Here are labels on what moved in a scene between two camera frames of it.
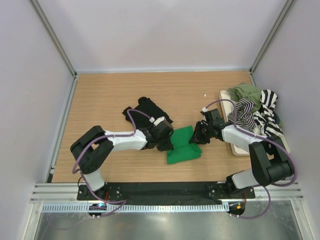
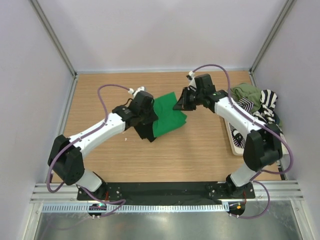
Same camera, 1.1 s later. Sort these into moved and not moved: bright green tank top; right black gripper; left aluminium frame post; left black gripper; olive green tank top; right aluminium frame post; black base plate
Moved: left black gripper; bright green tank top; right black gripper
Not moved: right aluminium frame post; olive green tank top; left aluminium frame post; black base plate
